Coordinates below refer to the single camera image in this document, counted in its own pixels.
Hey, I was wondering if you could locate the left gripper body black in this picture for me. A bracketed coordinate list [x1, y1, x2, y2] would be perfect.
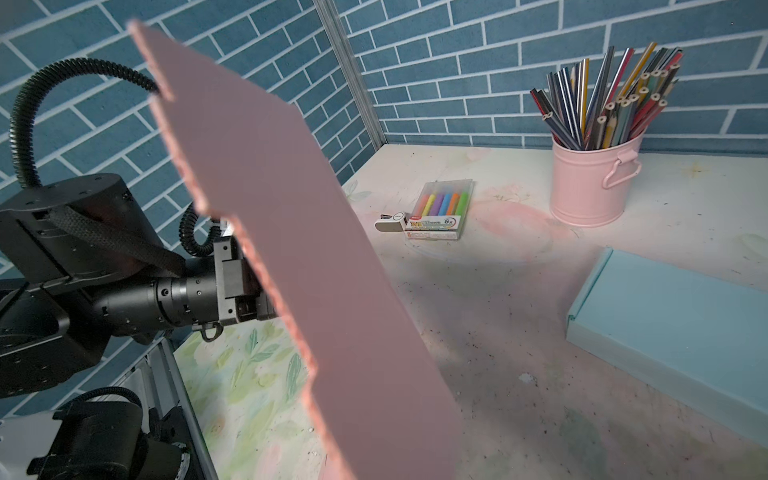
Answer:
[213, 236, 276, 326]

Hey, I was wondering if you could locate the pink paper box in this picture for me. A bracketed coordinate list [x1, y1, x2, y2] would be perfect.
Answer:
[127, 20, 462, 479]

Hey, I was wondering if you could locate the light blue paper box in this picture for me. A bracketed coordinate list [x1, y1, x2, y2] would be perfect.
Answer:
[566, 248, 767, 445]

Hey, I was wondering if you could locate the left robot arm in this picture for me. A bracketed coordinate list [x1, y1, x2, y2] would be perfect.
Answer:
[1, 173, 275, 479]

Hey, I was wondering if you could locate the clear highlighter marker pack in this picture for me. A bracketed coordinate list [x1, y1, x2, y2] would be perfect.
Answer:
[404, 179, 474, 241]

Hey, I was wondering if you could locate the bundle of coloured pencils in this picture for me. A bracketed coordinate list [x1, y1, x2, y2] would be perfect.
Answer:
[529, 42, 684, 152]

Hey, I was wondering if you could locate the aluminium mounting rail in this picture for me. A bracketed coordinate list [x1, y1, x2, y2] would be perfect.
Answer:
[113, 338, 218, 479]

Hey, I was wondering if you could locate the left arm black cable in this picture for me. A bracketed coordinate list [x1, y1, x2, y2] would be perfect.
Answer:
[9, 57, 223, 259]

